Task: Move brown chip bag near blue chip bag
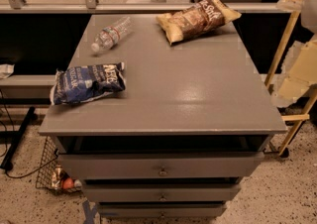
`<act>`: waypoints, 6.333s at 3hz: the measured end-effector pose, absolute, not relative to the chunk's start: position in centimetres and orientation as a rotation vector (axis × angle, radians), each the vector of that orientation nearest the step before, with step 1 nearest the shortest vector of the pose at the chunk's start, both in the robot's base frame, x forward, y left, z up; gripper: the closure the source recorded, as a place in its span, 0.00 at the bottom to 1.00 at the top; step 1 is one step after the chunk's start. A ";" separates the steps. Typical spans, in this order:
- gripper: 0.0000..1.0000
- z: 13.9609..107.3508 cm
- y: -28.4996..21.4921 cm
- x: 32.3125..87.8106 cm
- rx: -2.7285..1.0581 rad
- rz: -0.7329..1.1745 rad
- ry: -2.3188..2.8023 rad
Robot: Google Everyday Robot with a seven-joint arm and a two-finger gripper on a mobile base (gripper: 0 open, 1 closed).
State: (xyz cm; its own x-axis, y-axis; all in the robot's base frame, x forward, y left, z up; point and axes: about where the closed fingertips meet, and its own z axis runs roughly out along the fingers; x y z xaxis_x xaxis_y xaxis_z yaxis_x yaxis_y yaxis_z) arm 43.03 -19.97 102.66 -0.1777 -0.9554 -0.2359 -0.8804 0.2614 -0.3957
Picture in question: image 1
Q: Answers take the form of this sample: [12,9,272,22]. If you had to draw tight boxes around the brown chip bag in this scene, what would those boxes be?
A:
[157,0,241,45]

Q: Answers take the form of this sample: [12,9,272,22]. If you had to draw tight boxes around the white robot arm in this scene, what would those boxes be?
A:
[301,0,317,34]

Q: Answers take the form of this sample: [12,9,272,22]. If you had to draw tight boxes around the blue chip bag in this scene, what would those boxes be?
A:
[50,62,126,105]

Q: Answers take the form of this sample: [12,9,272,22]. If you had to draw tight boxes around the grey drawer cabinet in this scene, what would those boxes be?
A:
[40,14,285,206]

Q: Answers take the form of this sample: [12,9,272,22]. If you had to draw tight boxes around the clear plastic water bottle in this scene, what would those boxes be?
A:
[91,17,132,53]

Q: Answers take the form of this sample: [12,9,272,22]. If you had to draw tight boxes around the top grey drawer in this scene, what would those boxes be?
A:
[58,152,264,179]

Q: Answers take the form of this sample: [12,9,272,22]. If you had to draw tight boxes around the grey drawer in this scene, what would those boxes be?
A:
[83,183,241,202]
[97,204,226,218]
[58,152,264,179]

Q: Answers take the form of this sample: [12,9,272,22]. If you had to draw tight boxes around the middle grey drawer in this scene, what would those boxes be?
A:
[83,183,241,202]

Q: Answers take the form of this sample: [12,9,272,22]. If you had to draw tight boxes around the bottom grey drawer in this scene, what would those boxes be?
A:
[97,204,226,218]

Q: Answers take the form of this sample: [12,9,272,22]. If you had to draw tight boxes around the white cloth at left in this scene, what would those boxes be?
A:
[0,64,14,79]

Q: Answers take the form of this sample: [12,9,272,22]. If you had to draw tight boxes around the black floor stand bar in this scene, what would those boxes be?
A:
[0,107,36,171]

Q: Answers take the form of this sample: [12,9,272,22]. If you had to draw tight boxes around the items in wire basket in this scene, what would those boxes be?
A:
[51,166,82,192]

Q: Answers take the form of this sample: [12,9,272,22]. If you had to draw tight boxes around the black wire basket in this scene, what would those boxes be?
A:
[36,138,79,194]

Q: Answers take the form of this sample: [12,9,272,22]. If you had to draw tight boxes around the black cable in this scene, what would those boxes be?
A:
[0,88,59,180]

